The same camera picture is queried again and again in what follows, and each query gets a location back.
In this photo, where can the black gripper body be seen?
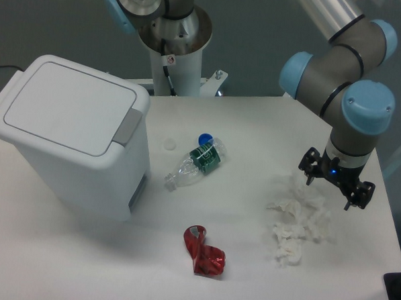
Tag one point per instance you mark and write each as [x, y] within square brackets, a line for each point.
[341, 170]

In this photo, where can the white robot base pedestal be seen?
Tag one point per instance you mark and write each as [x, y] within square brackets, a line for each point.
[175, 49]

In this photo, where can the crushed clear plastic bottle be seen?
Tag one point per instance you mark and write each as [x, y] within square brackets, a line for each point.
[196, 164]

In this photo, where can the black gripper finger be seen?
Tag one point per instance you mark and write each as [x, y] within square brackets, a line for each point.
[358, 194]
[310, 164]

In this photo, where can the blue bottle cap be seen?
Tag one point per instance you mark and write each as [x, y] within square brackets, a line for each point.
[204, 138]

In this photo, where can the white plastic trash can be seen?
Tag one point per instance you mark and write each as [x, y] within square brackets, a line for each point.
[82, 130]

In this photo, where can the crushed red can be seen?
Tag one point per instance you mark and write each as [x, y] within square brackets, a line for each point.
[207, 260]

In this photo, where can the black device at edge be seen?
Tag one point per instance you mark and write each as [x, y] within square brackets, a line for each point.
[392, 283]

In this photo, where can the crumpled white tissue paper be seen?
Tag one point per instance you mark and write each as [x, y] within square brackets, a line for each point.
[302, 216]

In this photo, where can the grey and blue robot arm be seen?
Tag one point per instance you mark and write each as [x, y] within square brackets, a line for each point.
[333, 86]

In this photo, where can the white bottle cap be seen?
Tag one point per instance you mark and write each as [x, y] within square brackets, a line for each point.
[169, 144]

